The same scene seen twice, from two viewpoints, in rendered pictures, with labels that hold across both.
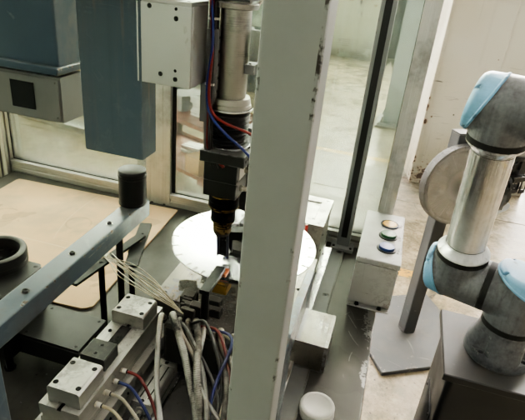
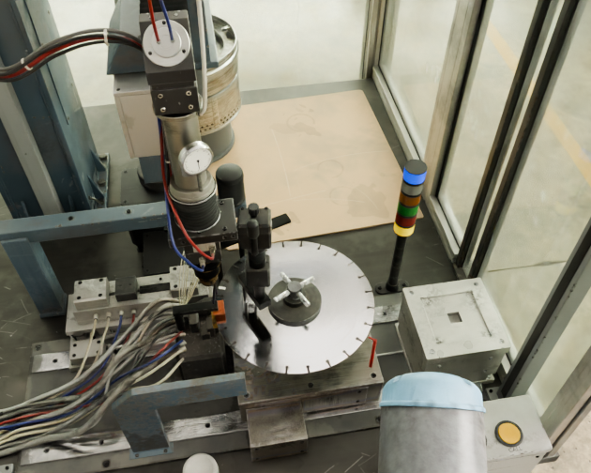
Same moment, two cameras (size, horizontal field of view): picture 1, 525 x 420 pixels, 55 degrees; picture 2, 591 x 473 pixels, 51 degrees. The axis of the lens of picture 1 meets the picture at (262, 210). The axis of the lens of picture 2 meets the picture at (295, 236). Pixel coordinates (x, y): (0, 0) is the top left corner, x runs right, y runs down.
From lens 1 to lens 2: 1.06 m
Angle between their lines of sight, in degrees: 55
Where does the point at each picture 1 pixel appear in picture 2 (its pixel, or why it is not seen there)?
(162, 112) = (445, 107)
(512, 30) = not seen: outside the picture
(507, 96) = (388, 424)
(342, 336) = (321, 461)
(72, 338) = (154, 263)
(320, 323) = (284, 427)
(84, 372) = (94, 292)
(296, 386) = (219, 443)
